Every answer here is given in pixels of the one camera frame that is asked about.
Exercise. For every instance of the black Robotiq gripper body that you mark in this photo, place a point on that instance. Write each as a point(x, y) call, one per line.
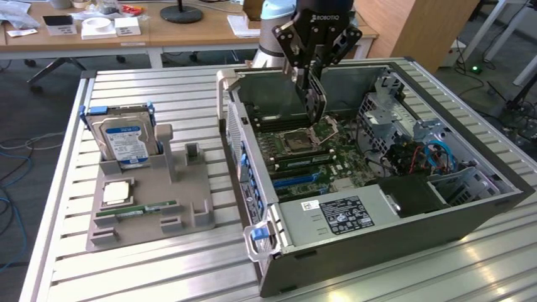
point(325, 22)

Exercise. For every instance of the black Nvidia graphics card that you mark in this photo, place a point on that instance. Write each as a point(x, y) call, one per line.
point(314, 104)

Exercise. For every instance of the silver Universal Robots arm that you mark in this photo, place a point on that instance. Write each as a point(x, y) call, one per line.
point(270, 41)

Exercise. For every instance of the stack of white papers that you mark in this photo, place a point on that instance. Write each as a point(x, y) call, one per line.
point(242, 26)

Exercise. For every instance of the wooden cabinet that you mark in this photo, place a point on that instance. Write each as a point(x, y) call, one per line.
point(420, 31)

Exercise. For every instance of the white box with red dot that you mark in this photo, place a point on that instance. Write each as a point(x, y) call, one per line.
point(454, 56)

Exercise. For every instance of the silver disk bay cage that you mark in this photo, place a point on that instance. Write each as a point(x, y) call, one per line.
point(377, 119)

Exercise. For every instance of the black lamp base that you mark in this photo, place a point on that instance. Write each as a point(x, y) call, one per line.
point(180, 15)

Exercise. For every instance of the silver socket cover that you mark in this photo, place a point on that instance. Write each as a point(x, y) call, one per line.
point(329, 130)

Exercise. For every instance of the CPU socket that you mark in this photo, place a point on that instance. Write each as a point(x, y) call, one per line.
point(296, 140)

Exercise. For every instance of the device with green light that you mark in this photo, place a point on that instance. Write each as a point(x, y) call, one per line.
point(474, 68)

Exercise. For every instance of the small red item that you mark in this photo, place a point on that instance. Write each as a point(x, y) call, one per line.
point(130, 10)

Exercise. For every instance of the small white labelled box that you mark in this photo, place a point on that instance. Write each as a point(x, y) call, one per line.
point(125, 28)

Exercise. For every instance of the green Dell motherboard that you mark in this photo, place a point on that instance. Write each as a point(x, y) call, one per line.
point(336, 170)

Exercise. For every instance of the blue expansion slot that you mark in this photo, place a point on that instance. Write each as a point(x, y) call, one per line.
point(293, 181)

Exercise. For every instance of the silver chipset heatsink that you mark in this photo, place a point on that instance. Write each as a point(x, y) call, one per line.
point(344, 185)

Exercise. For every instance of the flat white box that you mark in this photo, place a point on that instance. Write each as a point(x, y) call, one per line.
point(99, 35)

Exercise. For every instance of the white tape roll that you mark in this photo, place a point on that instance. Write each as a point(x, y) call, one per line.
point(88, 25)

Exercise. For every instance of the hard disk in blue caddy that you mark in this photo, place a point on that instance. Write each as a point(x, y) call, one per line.
point(121, 141)

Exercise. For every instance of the grey power supply unit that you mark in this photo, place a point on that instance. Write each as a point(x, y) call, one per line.
point(348, 214)

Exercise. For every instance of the white box with black top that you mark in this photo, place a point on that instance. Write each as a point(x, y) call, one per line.
point(59, 26)

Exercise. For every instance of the grey cup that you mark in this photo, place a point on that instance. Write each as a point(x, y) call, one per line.
point(60, 3)

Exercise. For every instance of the black office chair base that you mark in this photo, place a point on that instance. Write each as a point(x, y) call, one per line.
point(56, 68)

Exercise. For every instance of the wooden office desk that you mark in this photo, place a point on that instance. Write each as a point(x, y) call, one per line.
point(49, 44)

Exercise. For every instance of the blue case latch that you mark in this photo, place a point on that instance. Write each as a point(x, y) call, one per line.
point(257, 234)

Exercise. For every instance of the silver CPU chip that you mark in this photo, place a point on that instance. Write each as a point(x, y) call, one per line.
point(116, 192)

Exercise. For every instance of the small white card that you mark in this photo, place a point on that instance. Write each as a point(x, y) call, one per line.
point(20, 32)

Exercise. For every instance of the clear plastic bag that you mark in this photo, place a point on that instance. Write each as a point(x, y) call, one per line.
point(16, 15)

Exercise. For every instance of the grey plastic parts rack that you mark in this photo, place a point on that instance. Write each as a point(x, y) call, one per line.
point(142, 226)

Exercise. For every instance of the grey open PC case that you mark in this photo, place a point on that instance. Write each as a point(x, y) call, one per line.
point(377, 261)

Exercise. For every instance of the white table frame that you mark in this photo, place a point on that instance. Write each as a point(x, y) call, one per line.
point(490, 31)

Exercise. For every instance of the silver disk bay bracket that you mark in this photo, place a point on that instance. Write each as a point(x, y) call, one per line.
point(461, 185)

